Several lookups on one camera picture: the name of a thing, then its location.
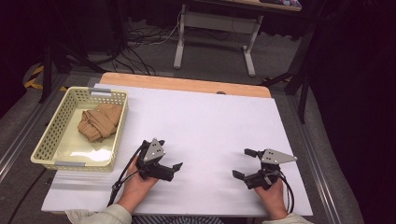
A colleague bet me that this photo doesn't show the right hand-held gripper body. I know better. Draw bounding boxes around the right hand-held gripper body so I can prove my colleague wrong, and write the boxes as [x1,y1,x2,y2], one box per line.
[245,148,298,191]

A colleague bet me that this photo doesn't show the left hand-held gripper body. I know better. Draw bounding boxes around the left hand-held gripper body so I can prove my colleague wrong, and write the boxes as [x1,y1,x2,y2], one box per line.
[135,138,175,183]

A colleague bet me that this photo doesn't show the tan pants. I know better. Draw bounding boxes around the tan pants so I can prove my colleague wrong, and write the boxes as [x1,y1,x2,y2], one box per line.
[77,103,123,144]

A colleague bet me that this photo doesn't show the cream plastic basket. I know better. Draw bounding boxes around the cream plastic basket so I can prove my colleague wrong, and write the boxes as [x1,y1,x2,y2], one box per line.
[30,86,130,173]

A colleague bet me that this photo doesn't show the person's left hand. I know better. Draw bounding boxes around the person's left hand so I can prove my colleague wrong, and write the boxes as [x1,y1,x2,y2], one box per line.
[116,155,161,215]

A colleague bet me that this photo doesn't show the person's right hand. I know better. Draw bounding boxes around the person's right hand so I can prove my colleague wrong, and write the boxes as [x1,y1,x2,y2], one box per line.
[253,178,290,221]

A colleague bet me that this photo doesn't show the white table mat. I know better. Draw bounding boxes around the white table mat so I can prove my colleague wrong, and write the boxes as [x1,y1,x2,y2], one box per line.
[41,83,314,217]

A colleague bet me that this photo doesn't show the person's striped clothing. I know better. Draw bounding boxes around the person's striped clothing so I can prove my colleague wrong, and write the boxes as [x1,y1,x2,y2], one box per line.
[132,215,225,224]

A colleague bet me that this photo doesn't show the black metal stand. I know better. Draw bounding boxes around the black metal stand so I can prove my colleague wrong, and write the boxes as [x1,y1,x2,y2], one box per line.
[261,27,316,124]
[38,31,108,105]

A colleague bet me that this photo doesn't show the yellow black floor tape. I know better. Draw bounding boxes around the yellow black floor tape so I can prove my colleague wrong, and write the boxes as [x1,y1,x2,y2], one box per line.
[23,64,68,92]

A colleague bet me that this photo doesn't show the wooden desk top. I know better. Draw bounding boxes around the wooden desk top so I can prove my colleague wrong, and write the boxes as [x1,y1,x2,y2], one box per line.
[190,0,303,13]

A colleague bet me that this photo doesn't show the colourful patterned item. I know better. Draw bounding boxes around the colourful patterned item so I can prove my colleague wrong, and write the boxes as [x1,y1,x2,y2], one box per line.
[260,0,303,8]

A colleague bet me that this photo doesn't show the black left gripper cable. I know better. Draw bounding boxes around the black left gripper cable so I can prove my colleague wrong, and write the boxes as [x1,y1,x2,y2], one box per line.
[106,144,148,208]

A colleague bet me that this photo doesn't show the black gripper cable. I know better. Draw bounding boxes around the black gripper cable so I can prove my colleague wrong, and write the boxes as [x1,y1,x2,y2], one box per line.
[106,144,148,208]
[276,170,295,215]

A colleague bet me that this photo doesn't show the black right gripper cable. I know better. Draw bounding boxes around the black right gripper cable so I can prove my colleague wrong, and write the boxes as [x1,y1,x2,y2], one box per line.
[276,170,295,215]

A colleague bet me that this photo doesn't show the aluminium frame rail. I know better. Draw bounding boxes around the aluminium frame rail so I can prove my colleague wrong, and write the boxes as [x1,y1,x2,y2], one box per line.
[285,94,344,224]
[0,73,68,184]

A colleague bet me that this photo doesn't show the bundle of floor cables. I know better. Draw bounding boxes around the bundle of floor cables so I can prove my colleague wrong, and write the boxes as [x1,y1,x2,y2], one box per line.
[92,12,183,77]

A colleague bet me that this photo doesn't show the white metal desk frame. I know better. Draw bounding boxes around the white metal desk frame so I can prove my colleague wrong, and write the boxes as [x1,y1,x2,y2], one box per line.
[173,4,264,77]

